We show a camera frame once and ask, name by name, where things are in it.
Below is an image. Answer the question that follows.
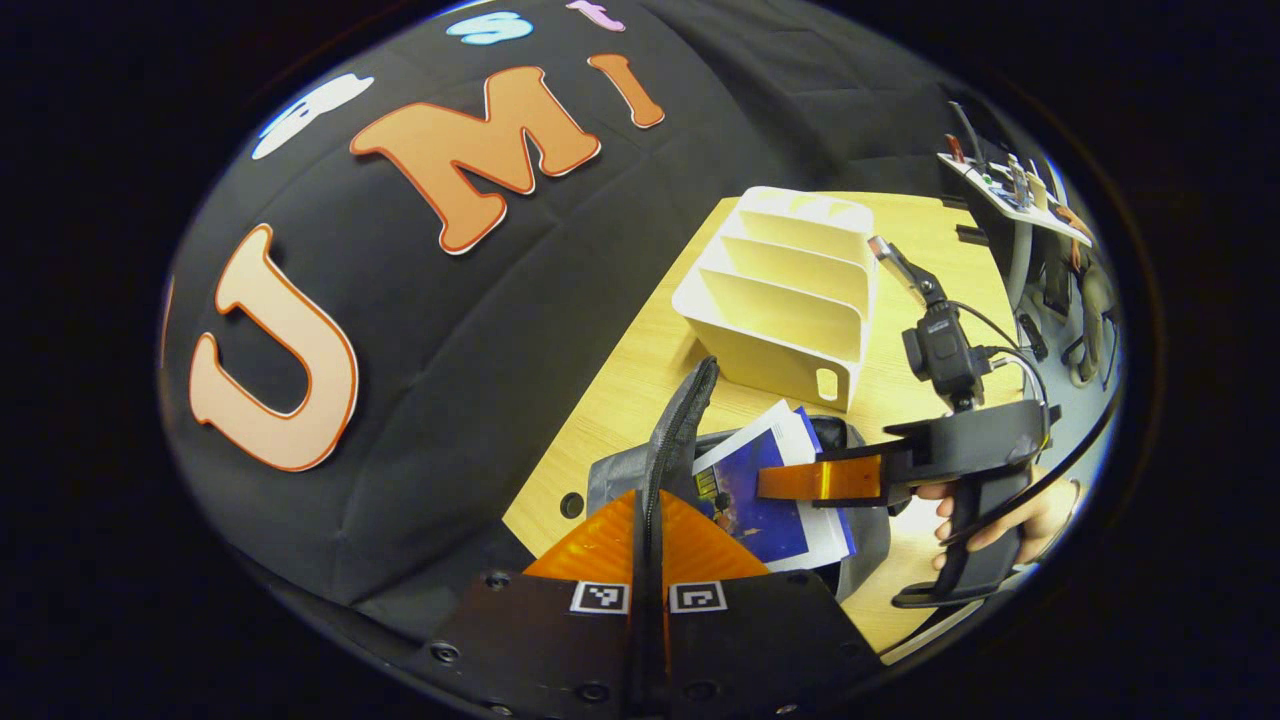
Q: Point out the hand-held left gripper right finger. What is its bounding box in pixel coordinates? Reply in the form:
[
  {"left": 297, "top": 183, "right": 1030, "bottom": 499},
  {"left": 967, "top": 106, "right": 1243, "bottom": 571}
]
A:
[{"left": 655, "top": 488, "right": 886, "bottom": 716}]

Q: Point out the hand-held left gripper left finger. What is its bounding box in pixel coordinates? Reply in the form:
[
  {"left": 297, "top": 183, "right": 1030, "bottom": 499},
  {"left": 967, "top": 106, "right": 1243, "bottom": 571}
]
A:
[{"left": 415, "top": 488, "right": 641, "bottom": 719}]

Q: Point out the blue book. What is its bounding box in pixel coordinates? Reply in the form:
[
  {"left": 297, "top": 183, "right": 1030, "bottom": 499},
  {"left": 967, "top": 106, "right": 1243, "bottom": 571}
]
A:
[{"left": 692, "top": 400, "right": 859, "bottom": 574}]

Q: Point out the grey schoolbag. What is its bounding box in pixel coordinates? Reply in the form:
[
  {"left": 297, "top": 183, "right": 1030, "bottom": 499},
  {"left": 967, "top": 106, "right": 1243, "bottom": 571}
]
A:
[{"left": 585, "top": 355, "right": 896, "bottom": 606}]

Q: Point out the white bookshelf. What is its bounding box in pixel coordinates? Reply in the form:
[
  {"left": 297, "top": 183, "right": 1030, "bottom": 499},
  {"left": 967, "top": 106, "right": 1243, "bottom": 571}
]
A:
[{"left": 672, "top": 186, "right": 881, "bottom": 413}]

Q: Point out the white equipment stand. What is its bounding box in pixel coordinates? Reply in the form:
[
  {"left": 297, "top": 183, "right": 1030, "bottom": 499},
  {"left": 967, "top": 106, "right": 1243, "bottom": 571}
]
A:
[{"left": 938, "top": 100, "right": 1121, "bottom": 391}]

